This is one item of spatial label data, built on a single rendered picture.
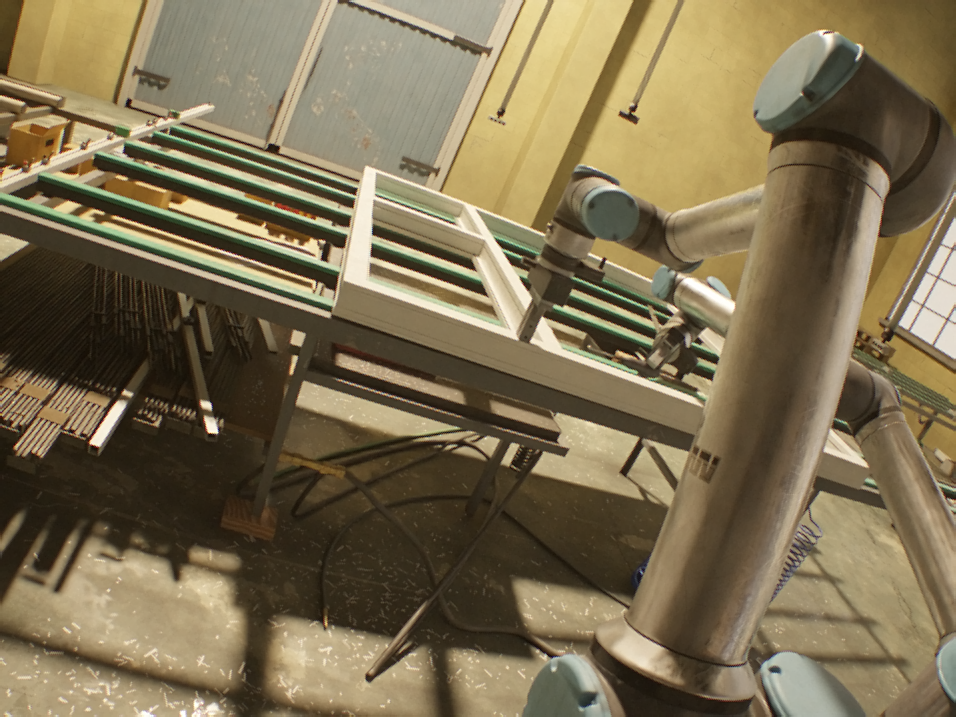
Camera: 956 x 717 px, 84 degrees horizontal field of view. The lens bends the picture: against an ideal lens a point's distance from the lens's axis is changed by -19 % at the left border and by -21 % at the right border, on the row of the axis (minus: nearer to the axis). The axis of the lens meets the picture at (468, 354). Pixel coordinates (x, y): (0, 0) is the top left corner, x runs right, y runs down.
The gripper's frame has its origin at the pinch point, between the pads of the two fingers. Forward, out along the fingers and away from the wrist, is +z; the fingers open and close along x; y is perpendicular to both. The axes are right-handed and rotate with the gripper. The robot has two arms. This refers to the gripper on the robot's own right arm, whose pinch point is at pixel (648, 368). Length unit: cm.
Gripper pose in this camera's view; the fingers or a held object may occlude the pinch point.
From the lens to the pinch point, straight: 158.4
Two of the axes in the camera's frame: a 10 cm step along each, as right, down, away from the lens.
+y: -7.2, -6.5, 2.3
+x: 4.1, -6.7, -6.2
